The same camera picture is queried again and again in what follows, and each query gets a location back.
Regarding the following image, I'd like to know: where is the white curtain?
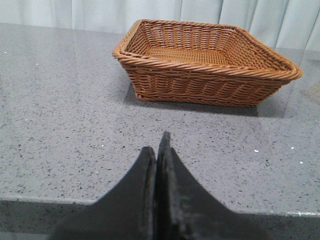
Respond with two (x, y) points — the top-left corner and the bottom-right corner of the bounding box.
(0, 0), (320, 51)

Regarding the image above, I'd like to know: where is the brown wicker basket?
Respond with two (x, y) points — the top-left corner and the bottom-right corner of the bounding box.
(112, 19), (303, 107)

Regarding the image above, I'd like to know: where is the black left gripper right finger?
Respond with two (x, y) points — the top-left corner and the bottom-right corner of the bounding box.
(155, 131), (269, 240)

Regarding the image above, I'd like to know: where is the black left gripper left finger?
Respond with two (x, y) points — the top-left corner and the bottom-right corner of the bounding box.
(49, 147), (157, 240)

